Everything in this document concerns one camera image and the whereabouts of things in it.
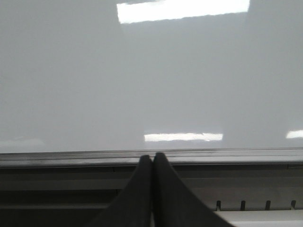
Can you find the white whiteboard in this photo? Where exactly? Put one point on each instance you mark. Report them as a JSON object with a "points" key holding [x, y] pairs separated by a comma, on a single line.
{"points": [[103, 82]]}

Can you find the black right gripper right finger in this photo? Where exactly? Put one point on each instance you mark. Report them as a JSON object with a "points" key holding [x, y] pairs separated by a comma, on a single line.
{"points": [[174, 205]]}

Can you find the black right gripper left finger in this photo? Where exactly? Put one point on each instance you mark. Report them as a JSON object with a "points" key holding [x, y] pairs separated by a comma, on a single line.
{"points": [[132, 207]]}

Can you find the grey metal cabinet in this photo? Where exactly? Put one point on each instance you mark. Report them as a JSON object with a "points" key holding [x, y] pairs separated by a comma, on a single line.
{"points": [[246, 196]]}

